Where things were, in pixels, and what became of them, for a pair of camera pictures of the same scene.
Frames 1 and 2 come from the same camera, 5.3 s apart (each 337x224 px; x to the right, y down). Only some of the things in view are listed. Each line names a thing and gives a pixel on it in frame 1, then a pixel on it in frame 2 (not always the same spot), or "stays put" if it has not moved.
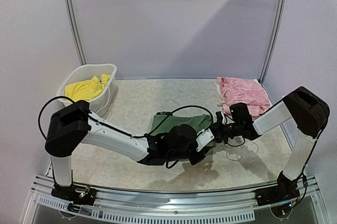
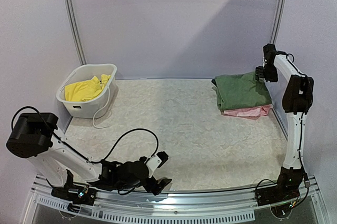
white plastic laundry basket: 99,104 stays put
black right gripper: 219,128 → 262,72
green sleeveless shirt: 162,123 → 240,91
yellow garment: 82,90 stays put
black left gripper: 199,159 → 150,187
